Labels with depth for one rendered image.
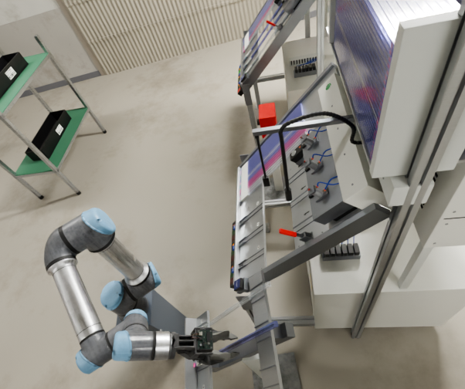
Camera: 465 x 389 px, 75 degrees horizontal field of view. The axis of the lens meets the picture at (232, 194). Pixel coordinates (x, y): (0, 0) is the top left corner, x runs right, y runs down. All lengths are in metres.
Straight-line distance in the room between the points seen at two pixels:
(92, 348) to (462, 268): 1.39
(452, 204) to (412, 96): 0.40
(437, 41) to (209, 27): 4.06
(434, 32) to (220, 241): 1.97
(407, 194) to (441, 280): 0.80
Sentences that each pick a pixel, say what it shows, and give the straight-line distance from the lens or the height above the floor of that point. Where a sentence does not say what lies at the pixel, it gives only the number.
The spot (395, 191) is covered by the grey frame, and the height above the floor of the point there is 1.37.
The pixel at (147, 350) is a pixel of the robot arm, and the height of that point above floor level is 1.11.
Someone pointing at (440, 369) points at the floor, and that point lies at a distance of 2.07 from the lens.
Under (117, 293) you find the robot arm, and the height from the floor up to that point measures 0.78.
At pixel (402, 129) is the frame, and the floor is 1.52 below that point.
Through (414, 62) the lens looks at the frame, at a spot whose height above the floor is 1.66.
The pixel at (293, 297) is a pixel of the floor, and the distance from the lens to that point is 2.05.
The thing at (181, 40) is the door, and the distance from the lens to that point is 4.57.
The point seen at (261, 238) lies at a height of 0.85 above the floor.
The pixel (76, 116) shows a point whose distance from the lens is 3.58.
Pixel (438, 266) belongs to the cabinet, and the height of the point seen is 0.62.
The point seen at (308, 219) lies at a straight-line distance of 1.05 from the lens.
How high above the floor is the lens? 1.95
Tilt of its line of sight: 51 degrees down
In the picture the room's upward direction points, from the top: 20 degrees counter-clockwise
